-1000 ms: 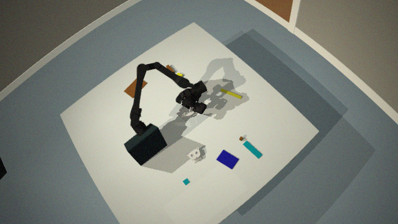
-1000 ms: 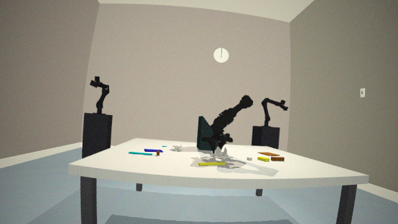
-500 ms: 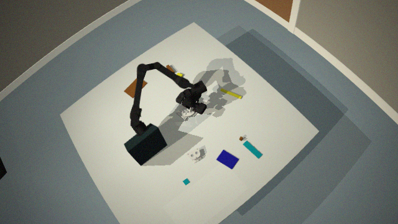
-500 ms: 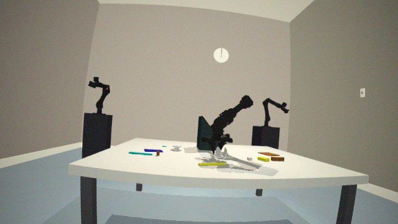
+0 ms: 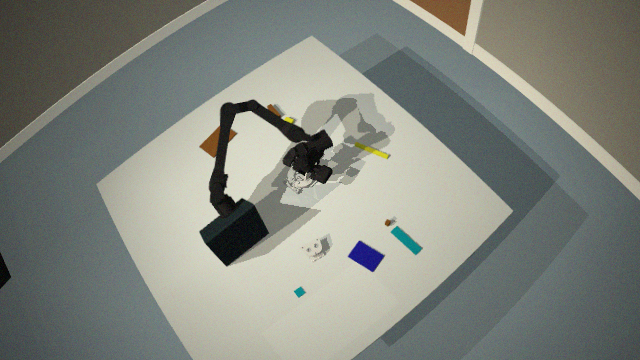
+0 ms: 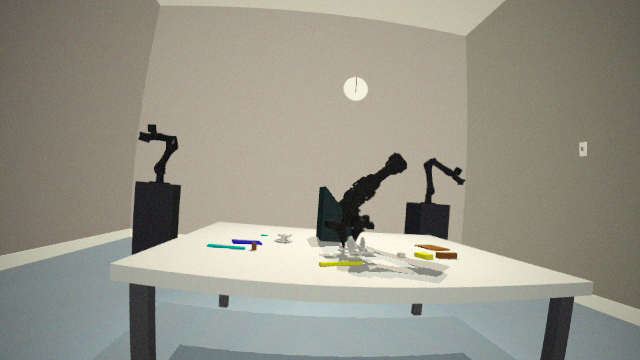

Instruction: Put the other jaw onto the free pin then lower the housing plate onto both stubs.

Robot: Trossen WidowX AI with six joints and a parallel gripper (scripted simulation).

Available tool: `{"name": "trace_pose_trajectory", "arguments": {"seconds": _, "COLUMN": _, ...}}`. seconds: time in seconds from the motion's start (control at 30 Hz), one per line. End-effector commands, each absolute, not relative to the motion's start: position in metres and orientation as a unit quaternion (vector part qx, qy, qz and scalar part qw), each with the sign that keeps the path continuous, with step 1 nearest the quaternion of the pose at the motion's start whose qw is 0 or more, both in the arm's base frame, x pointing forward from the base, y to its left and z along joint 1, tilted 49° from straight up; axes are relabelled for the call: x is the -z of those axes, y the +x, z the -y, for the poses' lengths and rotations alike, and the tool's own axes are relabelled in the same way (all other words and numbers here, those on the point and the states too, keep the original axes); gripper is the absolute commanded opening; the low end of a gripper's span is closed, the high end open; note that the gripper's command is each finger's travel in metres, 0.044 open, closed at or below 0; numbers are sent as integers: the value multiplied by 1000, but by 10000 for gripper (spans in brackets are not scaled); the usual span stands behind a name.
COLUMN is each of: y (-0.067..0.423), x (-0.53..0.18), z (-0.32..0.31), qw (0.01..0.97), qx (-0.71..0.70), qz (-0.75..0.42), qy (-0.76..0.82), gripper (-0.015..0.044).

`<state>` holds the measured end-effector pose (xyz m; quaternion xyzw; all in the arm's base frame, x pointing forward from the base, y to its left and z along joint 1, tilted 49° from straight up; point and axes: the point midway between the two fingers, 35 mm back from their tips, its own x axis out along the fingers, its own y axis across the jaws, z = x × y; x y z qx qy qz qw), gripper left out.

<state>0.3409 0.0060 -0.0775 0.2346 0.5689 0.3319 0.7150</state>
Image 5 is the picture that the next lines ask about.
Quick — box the teal flat rectangular plate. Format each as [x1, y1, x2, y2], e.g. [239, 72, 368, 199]
[294, 287, 306, 298]

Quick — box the teal flat bar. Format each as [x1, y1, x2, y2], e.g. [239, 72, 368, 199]
[390, 226, 421, 255]

